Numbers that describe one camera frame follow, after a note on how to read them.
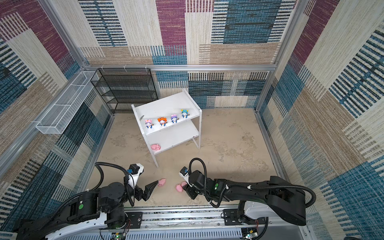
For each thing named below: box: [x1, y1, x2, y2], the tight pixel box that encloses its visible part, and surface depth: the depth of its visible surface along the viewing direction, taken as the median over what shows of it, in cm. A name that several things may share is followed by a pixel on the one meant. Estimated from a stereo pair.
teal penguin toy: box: [180, 109, 189, 119], surface depth 71 cm
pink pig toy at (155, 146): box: [150, 143, 161, 151], surface depth 81 cm
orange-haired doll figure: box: [157, 116, 168, 127], surface depth 68 cm
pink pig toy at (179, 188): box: [175, 184, 183, 192], surface depth 83 cm
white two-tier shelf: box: [131, 88, 203, 168], surface depth 79 cm
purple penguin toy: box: [170, 114, 180, 124], surface depth 69 cm
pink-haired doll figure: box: [145, 119, 154, 129], surface depth 66 cm
